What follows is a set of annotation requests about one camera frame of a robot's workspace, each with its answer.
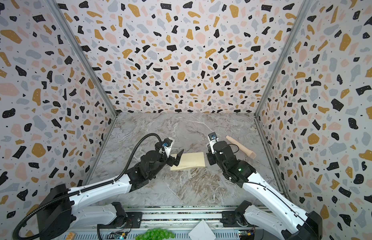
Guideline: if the cream yellow envelope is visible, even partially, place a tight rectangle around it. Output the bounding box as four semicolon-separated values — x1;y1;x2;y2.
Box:
170;152;206;171

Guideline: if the right aluminium corner post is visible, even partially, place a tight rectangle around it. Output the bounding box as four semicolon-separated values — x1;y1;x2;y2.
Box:
255;0;313;119

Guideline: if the small circuit board left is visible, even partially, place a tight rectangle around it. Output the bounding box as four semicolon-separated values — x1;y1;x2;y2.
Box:
109;231;128;240

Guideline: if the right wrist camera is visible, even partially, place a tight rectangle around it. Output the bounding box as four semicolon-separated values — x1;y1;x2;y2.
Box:
208;132;219;154

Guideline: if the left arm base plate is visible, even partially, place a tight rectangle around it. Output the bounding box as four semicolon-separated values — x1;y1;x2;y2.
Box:
98;212;143;229

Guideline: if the small wooden block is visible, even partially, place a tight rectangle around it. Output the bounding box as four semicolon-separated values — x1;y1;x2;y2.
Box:
65;232;76;240

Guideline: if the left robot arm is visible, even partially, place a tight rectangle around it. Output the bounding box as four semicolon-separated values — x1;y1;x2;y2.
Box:
36;147;183;240

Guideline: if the left aluminium corner post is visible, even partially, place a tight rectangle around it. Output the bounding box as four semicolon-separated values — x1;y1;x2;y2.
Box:
45;1;117;118

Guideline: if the green grape bunch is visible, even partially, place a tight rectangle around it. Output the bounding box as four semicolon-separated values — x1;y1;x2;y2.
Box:
134;228;175;240

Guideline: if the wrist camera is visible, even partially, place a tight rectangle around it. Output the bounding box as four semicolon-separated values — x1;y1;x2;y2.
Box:
208;132;219;154
161;138;174;157

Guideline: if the black corrugated cable hose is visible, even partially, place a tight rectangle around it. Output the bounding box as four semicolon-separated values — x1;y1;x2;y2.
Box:
12;133;162;240

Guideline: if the aluminium corner post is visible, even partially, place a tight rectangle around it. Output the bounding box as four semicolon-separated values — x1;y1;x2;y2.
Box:
45;1;117;118
255;0;313;119

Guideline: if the small circuit board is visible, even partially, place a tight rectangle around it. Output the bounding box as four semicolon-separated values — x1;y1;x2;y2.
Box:
109;231;128;240
239;230;255;240

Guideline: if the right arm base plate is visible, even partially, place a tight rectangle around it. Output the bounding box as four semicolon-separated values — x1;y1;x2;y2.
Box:
220;211;258;228

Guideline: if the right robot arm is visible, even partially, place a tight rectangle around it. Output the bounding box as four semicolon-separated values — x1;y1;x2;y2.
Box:
207;140;323;240

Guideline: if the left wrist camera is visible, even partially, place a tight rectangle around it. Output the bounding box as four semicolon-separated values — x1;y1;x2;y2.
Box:
161;138;174;157

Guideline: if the wooden stamp handle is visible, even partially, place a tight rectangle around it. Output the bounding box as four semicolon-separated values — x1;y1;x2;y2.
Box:
226;136;257;160

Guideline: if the small circuit board right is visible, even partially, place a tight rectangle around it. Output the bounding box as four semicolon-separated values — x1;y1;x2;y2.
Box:
239;230;255;240

